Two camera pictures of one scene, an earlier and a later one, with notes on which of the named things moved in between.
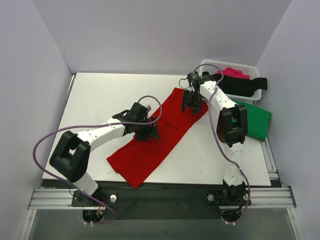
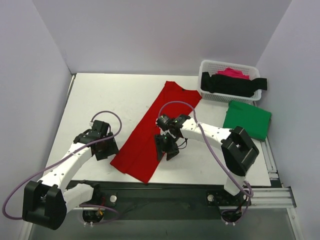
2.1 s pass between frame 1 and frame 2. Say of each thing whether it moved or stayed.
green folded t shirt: stayed
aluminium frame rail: stayed
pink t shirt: stayed
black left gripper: moved
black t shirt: stayed
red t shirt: moved
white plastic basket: stayed
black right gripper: moved
